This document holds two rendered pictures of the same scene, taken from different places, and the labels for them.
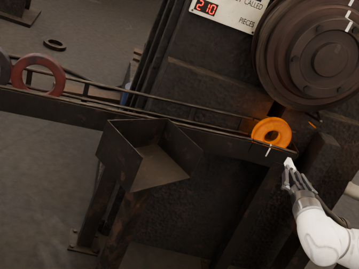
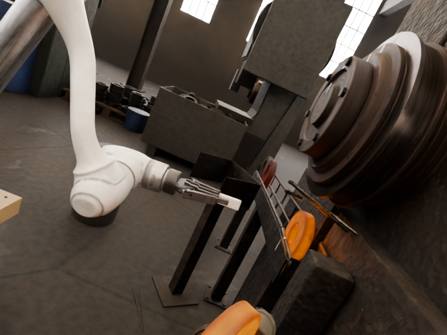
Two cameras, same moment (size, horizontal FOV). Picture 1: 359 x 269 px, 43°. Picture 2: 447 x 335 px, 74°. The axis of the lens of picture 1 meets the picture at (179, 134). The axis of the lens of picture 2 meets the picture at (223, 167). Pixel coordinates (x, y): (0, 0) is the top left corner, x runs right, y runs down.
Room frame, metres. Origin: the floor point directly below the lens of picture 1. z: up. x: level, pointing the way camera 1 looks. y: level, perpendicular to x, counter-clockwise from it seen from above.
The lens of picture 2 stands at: (1.61, -1.23, 1.06)
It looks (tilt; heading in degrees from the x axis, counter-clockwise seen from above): 15 degrees down; 103
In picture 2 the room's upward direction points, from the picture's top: 25 degrees clockwise
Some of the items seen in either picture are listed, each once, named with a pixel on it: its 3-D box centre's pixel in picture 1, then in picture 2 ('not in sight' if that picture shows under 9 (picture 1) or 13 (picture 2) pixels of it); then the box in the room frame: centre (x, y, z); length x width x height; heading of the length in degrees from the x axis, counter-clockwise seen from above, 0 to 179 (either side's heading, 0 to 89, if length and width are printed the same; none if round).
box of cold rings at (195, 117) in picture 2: not in sight; (195, 130); (0.32, 2.14, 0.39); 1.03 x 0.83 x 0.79; 19
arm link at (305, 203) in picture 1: (307, 212); (157, 176); (1.26, -0.46, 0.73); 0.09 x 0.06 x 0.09; 105
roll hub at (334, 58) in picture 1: (328, 58); (329, 108); (1.61, -0.36, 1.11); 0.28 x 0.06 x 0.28; 105
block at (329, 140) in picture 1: (314, 161); (307, 304); (1.78, -0.56, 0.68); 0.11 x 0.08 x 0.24; 15
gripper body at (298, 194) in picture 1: (301, 196); (179, 184); (1.33, -0.44, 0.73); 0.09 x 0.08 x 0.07; 15
